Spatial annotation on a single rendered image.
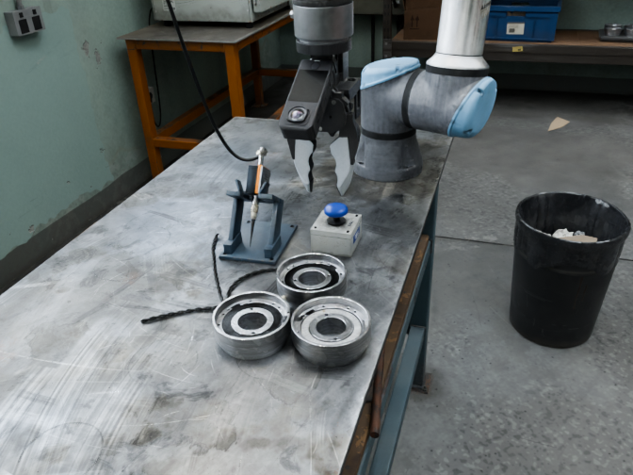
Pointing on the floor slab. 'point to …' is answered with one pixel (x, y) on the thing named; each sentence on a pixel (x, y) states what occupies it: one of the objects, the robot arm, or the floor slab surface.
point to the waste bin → (563, 266)
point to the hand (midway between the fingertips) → (324, 187)
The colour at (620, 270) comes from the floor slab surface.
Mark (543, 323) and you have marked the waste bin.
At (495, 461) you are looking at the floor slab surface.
